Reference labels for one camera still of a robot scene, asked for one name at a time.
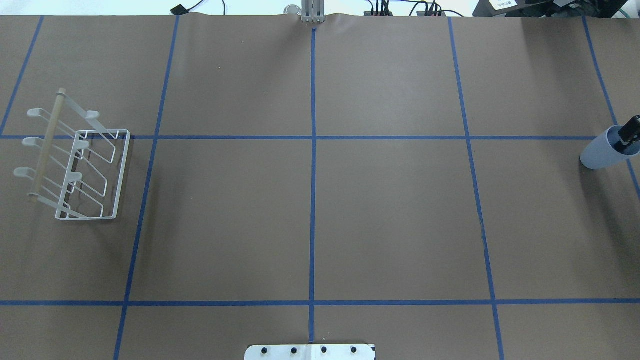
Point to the white wire cup holder rack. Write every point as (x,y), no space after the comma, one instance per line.
(81,164)

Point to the black laptop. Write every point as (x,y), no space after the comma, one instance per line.
(602,9)

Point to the black usb hub left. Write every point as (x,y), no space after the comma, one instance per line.
(378,12)

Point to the black usb hub right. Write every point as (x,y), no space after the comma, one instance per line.
(431,10)

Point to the black cable connector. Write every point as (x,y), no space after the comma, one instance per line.
(179,10)

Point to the black usb hub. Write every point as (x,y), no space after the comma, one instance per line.
(431,10)
(378,12)

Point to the silver aluminium frame post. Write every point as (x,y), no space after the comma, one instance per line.
(313,11)

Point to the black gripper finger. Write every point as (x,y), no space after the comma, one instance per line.
(628,134)

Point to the light blue plastic cup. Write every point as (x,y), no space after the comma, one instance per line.
(601,152)

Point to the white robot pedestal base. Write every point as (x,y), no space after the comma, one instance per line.
(342,351)

